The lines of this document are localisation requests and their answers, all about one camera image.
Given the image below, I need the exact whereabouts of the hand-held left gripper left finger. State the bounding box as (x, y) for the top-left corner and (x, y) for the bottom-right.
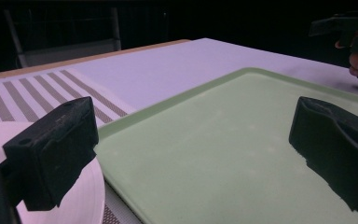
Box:
(0, 96), (100, 212)

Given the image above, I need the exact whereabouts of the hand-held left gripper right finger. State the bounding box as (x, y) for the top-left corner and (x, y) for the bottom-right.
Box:
(288, 95), (358, 214)

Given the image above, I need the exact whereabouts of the white plate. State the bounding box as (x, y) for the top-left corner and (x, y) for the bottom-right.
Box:
(0, 121), (106, 224)

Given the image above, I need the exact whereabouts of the striped white placemat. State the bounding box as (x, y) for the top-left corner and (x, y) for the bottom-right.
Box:
(0, 68), (137, 224)

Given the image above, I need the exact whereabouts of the metal chair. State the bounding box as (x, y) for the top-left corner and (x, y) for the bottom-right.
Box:
(3, 7), (123, 69)

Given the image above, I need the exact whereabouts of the green tray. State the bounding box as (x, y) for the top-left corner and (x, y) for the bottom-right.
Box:
(94, 67), (358, 224)

